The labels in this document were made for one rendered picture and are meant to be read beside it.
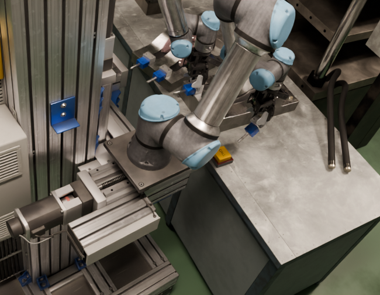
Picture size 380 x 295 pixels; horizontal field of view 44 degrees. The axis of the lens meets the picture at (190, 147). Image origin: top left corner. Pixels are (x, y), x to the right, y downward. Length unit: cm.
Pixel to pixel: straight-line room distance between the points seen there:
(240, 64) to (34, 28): 53
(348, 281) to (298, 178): 101
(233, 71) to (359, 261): 191
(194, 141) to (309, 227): 72
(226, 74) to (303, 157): 90
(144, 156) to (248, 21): 53
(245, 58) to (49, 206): 72
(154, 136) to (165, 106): 10
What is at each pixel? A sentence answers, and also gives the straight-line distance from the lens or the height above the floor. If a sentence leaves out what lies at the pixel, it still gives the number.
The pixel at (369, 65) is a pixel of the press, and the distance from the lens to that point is 290.
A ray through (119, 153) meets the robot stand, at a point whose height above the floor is 104.
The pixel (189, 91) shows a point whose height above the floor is 91.
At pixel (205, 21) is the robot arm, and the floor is 126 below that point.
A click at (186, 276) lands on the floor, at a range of 253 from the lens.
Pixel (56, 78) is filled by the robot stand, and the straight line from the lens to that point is 130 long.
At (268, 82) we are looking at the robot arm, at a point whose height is 126.
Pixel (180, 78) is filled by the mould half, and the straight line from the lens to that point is 216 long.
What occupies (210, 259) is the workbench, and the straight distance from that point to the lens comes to 232.
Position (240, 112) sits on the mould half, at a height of 88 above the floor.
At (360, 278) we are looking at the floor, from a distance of 292.
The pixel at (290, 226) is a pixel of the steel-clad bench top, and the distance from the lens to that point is 185.
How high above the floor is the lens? 223
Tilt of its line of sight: 47 degrees down
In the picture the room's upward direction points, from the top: 18 degrees clockwise
